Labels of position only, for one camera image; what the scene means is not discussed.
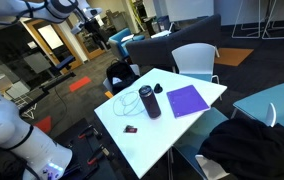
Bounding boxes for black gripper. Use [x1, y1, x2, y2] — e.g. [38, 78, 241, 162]
[83, 19, 110, 52]

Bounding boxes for dark purple metal bottle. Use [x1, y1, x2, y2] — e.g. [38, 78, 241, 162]
[138, 84, 162, 120]

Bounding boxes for blue armchair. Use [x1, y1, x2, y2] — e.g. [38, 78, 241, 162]
[108, 27, 146, 61]

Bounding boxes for black backpack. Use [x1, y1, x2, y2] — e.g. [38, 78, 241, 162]
[105, 59, 140, 96]

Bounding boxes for dark grey sofa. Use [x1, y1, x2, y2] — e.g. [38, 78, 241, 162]
[125, 13, 223, 68]

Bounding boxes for wooden door with window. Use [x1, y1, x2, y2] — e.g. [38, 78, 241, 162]
[25, 18, 83, 72]

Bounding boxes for small white side table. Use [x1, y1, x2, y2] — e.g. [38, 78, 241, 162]
[150, 29, 173, 39]

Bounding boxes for blue bin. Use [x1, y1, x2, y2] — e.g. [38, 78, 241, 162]
[156, 14, 170, 32]

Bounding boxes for small red black gadget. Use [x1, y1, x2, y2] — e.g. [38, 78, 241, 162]
[122, 124, 139, 134]

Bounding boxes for white whiteboard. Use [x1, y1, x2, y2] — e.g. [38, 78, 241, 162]
[164, 0, 215, 23]

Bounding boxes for white chair with plain back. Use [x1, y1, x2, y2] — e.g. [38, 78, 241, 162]
[171, 42, 223, 101]

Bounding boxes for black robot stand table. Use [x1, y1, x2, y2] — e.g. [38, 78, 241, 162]
[53, 118, 123, 180]

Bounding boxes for purple spiral notebook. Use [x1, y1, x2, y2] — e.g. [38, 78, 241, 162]
[165, 84, 212, 119]

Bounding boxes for white metal stand legs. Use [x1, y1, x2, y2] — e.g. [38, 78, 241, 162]
[261, 0, 284, 41]
[231, 0, 273, 40]

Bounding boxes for black jacket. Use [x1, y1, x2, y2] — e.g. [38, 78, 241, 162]
[197, 117, 284, 180]

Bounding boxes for teal chair right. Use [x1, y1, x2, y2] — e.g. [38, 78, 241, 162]
[232, 81, 284, 134]

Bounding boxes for white chair with teal seat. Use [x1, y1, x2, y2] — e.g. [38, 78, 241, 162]
[264, 102, 278, 128]

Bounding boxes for black metal floor frame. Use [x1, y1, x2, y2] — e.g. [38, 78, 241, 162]
[28, 71, 76, 111]

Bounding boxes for white charging cable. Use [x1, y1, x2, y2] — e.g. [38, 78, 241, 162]
[112, 90, 147, 117]

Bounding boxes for red handled black clamp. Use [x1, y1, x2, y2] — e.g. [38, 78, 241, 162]
[86, 145, 111, 167]
[77, 124, 104, 140]

